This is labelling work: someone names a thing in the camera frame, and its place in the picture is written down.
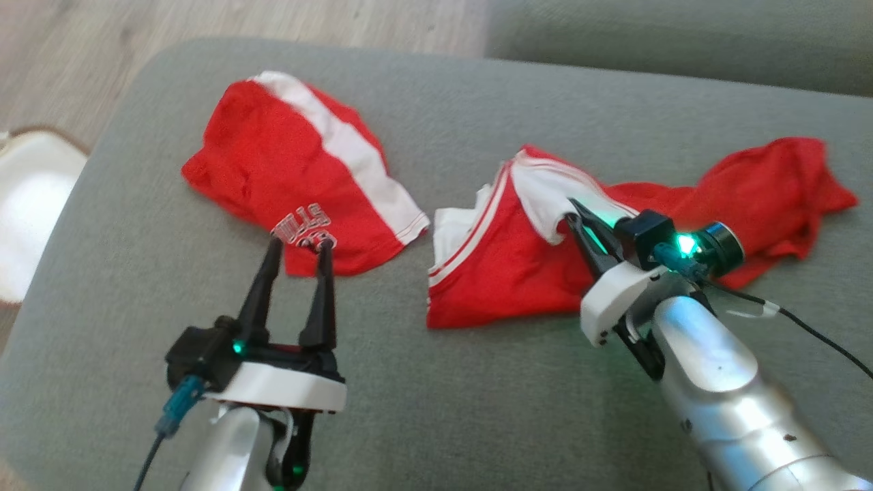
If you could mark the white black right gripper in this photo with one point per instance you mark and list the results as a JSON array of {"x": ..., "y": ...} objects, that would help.
[{"x": 607, "y": 296}]

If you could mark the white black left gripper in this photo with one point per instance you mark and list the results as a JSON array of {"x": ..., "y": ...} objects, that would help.
[{"x": 286, "y": 389}]

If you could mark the red white basketball jersey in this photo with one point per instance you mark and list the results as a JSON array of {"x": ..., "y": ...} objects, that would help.
[{"x": 505, "y": 279}]

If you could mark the red Bulls shorts white stripe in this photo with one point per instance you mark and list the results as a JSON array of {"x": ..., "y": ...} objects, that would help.
[{"x": 273, "y": 164}]

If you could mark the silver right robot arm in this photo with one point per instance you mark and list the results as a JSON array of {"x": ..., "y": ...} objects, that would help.
[{"x": 723, "y": 382}]

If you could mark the white rounded robot base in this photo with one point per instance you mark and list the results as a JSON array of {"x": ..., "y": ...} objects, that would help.
[{"x": 34, "y": 211}]

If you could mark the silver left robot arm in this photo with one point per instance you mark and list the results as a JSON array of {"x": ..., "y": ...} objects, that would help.
[{"x": 225, "y": 450}]

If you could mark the large grey sofa seat cushion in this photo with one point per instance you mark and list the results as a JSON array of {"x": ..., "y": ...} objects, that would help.
[{"x": 477, "y": 409}]

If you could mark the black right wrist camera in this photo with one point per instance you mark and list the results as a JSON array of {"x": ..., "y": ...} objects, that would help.
[{"x": 644, "y": 235}]

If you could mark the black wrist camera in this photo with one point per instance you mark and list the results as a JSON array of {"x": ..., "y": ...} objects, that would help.
[
  {"x": 194, "y": 354},
  {"x": 644, "y": 235}
]

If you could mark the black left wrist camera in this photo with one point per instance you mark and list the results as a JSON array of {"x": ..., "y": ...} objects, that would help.
[{"x": 194, "y": 354}]

